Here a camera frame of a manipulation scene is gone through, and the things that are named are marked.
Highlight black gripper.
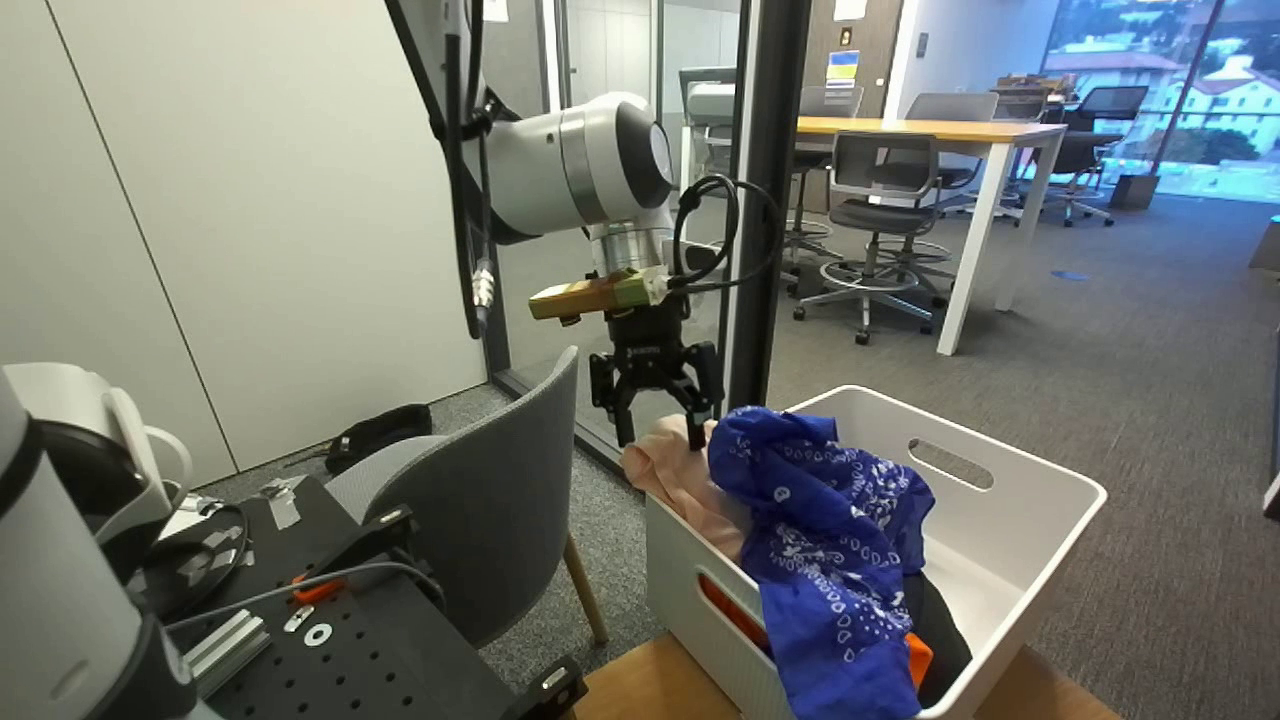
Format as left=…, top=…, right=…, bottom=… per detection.
left=588, top=296, right=726, bottom=456

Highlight peach shirt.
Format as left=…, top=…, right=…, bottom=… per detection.
left=619, top=421, right=753, bottom=569

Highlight grey upholstered chair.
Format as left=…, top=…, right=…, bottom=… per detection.
left=321, top=344, right=610, bottom=657

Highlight grey office stool chair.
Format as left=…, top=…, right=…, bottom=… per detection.
left=789, top=126, right=956, bottom=349

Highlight white plastic bin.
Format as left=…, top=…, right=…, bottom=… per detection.
left=641, top=380, right=1113, bottom=720

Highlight black office chair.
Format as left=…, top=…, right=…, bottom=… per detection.
left=1046, top=78, right=1154, bottom=231

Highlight blue patterned bandana cloth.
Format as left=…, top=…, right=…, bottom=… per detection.
left=705, top=402, right=938, bottom=720

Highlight orange cloth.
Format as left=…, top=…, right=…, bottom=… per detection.
left=700, top=570, right=938, bottom=689

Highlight black table clamp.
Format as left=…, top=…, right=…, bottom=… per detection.
left=514, top=657, right=593, bottom=720

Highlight wooden top office table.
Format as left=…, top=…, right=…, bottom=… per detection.
left=791, top=111, right=1071, bottom=359

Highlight black patterned cloth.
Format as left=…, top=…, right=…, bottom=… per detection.
left=905, top=562, right=979, bottom=712

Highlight black perforated table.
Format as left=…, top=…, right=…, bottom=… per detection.
left=115, top=467, right=593, bottom=720

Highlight silver aluminium extrusion piece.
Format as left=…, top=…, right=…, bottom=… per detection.
left=167, top=603, right=272, bottom=689

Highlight tan wrist camera bar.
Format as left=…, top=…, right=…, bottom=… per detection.
left=524, top=268, right=676, bottom=328

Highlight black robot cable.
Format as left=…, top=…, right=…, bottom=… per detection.
left=667, top=168, right=782, bottom=298

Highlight black glass partition frame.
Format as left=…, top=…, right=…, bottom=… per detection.
left=726, top=0, right=815, bottom=413

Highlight black strap clamp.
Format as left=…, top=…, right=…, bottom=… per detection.
left=324, top=400, right=441, bottom=481

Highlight black hanging cable bundle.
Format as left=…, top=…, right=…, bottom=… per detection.
left=382, top=0, right=524, bottom=340

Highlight silver metal bracket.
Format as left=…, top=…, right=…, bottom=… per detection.
left=254, top=467, right=311, bottom=533

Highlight orange handled black tool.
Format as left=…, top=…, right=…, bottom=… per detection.
left=282, top=570, right=354, bottom=613

